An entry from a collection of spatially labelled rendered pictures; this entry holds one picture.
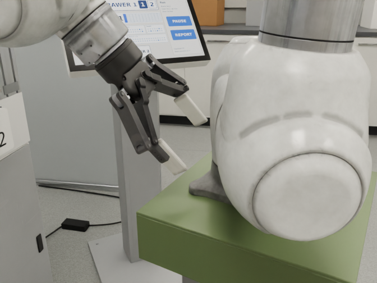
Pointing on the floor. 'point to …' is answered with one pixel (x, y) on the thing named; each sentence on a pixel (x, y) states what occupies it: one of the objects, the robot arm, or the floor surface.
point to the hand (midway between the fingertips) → (188, 141)
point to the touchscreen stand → (130, 211)
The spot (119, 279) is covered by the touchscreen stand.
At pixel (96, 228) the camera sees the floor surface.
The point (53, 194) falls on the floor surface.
